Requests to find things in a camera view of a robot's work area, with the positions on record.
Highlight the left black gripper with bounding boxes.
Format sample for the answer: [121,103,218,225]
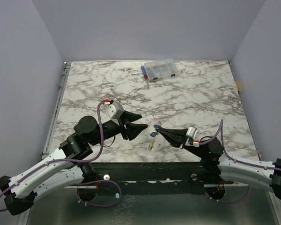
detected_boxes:
[90,111,148,146]

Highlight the metal key organizer ring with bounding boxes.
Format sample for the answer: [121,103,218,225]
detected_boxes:
[148,130,159,152]

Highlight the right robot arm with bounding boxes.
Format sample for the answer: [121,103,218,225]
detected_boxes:
[154,125,281,200]

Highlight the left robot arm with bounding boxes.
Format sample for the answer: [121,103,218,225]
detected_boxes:
[0,111,148,216]

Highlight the clear plastic organizer box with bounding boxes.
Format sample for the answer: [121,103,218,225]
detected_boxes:
[143,59,178,82]

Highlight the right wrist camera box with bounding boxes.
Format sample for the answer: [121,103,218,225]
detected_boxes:
[186,127,200,148]

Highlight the blue handled screwdriver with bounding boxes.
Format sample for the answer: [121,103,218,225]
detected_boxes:
[141,65,149,89]

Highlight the black mounting rail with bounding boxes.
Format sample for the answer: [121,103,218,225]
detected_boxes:
[78,162,222,195]

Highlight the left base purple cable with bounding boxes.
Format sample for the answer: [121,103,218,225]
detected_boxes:
[77,180,122,208]

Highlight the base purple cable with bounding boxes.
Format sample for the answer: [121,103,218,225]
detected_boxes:
[208,184,252,204]
[77,180,122,208]

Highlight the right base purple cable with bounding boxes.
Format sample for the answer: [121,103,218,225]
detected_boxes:
[208,184,252,204]

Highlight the metal side rail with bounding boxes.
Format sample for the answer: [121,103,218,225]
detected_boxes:
[41,62,72,159]

